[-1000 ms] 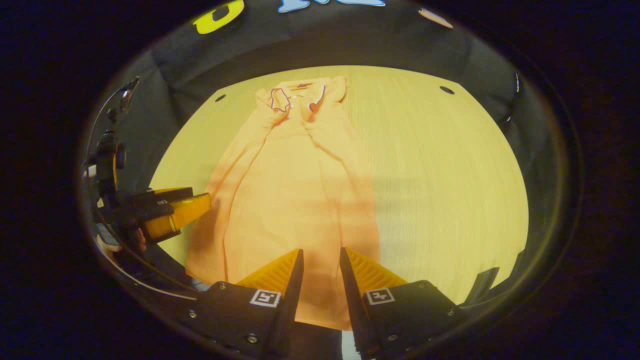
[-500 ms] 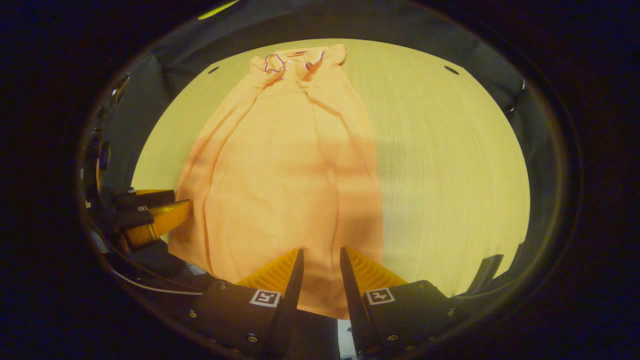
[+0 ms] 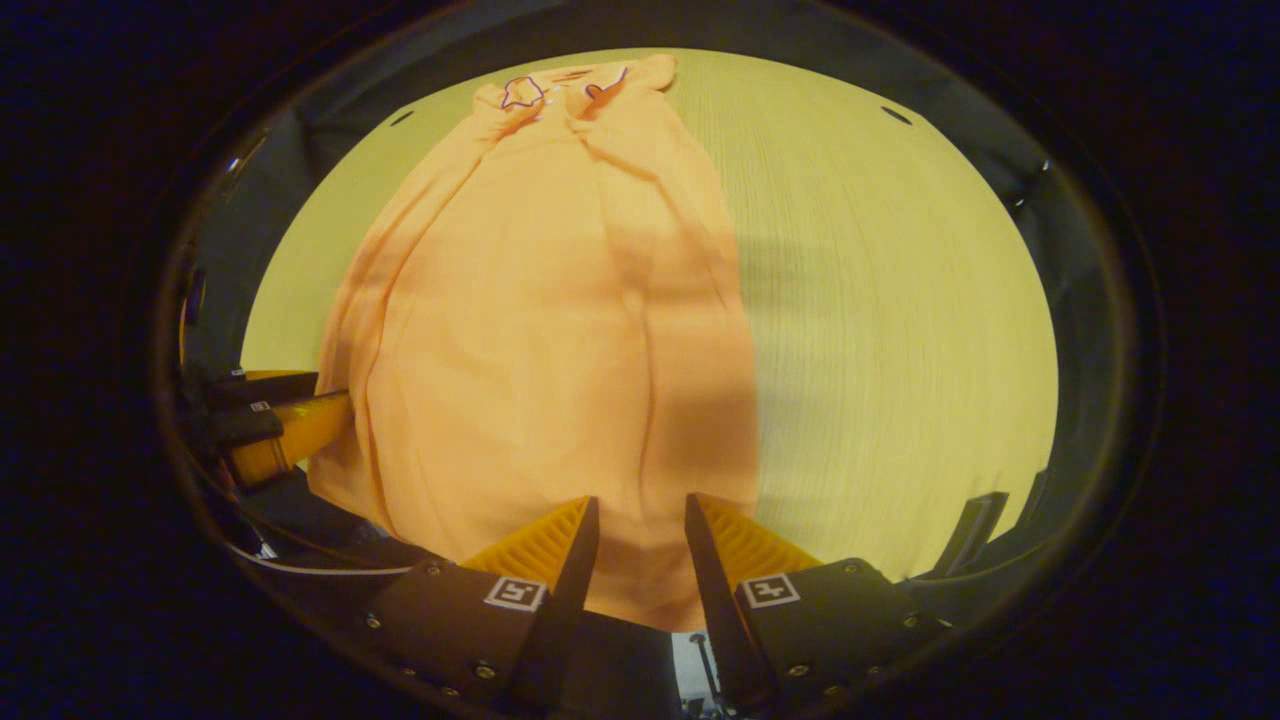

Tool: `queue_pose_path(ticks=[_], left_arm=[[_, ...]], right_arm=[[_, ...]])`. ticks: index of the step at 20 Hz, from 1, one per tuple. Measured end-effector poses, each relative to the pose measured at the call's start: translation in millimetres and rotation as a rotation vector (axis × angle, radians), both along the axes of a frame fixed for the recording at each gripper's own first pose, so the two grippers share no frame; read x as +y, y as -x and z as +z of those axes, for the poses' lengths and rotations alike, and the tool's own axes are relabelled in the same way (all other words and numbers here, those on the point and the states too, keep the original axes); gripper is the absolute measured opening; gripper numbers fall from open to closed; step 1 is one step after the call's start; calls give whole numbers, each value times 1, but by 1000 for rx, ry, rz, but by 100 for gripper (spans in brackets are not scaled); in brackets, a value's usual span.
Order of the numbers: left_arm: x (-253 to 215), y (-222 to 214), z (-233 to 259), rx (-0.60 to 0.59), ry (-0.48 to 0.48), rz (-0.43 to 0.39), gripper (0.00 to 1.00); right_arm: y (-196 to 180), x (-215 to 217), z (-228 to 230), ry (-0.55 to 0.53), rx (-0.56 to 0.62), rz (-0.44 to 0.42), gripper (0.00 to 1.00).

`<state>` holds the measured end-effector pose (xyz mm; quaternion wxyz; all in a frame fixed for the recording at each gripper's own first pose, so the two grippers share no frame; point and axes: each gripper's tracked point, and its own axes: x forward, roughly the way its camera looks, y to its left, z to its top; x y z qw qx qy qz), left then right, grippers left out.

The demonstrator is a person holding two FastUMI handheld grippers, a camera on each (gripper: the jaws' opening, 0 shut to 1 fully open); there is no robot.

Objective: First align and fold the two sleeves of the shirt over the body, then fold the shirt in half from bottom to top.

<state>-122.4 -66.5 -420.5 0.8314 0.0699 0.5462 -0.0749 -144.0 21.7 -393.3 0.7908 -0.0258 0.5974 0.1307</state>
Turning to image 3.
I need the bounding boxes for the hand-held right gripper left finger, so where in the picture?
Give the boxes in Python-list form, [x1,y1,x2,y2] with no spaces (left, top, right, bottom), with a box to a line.
[360,495,602,720]

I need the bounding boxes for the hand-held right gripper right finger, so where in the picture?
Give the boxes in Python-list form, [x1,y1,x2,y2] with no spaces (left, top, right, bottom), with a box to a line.
[685,492,949,720]

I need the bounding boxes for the orange T-shirt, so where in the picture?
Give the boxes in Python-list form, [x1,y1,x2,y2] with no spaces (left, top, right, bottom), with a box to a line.
[305,53,763,634]

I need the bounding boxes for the dark bar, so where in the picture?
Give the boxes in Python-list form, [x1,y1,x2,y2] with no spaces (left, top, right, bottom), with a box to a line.
[935,489,1012,581]

